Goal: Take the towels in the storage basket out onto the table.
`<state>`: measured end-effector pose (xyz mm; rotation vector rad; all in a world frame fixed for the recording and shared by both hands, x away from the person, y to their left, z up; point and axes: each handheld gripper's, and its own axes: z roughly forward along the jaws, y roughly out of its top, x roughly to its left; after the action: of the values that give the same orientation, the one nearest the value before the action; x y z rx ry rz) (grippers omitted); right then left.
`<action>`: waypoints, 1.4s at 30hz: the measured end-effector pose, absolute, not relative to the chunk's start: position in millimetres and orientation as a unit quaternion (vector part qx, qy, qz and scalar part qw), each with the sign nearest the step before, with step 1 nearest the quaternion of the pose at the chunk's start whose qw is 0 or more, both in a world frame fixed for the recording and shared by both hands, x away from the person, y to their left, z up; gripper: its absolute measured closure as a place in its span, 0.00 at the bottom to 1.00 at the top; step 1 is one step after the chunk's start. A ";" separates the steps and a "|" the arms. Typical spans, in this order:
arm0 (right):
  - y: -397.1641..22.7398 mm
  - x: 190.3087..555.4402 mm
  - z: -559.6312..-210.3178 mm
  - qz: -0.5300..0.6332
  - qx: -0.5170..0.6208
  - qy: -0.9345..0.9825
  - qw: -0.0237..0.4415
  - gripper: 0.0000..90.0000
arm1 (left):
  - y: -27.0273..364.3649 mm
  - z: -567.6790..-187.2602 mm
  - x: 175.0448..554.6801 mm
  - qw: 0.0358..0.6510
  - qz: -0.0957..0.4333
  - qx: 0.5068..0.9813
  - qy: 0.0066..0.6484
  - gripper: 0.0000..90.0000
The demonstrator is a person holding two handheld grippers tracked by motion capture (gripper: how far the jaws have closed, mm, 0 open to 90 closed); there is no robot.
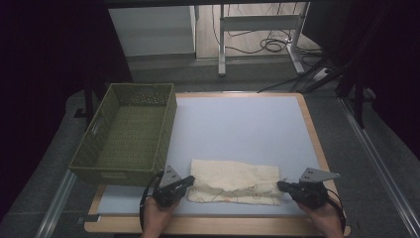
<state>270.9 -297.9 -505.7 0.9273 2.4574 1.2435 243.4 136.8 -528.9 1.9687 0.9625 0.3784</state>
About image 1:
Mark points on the white power strip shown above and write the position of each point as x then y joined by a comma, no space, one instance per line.
322,74

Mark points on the cream embroidered cloth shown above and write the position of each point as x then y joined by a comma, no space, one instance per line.
231,180

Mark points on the dark curtain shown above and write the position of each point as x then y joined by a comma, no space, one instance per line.
393,66
39,82

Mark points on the white metal desk frame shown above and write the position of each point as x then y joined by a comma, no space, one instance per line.
261,23

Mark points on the person's right hand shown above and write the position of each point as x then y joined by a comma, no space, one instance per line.
325,221

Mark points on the green woven basket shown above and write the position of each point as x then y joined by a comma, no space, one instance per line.
132,132

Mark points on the black metal stand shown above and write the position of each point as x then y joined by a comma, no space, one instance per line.
89,102
358,95

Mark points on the metal floor rail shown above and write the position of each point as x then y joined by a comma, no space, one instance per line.
56,205
379,165

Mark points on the person's left hand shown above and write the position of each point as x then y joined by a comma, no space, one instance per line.
158,218

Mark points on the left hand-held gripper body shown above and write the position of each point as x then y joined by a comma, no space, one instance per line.
169,190

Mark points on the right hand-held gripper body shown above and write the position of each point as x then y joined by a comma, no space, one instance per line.
308,191

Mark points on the white cabinet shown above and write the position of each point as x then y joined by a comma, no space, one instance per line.
152,31

